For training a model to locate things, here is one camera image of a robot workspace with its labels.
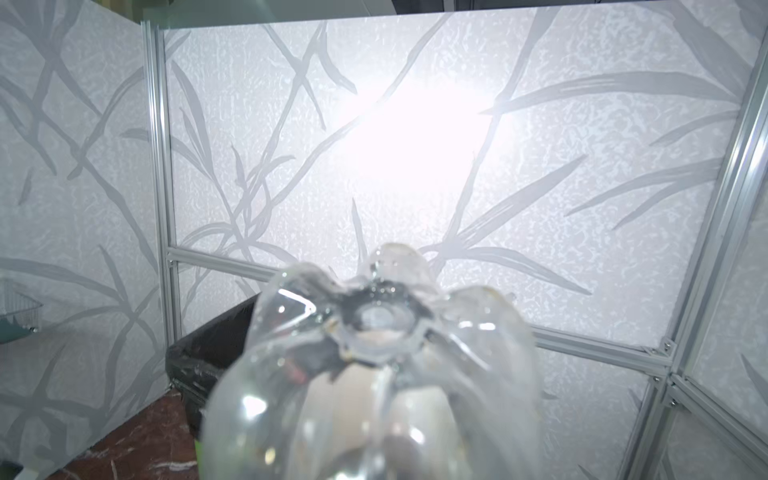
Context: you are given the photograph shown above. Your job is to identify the black bin liner bag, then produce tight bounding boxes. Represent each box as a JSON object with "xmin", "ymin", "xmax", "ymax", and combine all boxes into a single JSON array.
[{"xmin": 165, "ymin": 295, "xmax": 258, "ymax": 440}]

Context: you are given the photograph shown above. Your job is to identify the green plastic trash bin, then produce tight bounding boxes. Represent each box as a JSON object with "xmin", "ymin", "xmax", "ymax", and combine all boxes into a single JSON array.
[{"xmin": 194, "ymin": 439, "xmax": 203, "ymax": 480}]

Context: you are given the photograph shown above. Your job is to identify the clear acrylic wall shelf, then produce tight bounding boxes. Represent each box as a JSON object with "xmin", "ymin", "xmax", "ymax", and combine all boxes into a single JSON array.
[{"xmin": 1, "ymin": 278, "xmax": 43, "ymax": 344}]

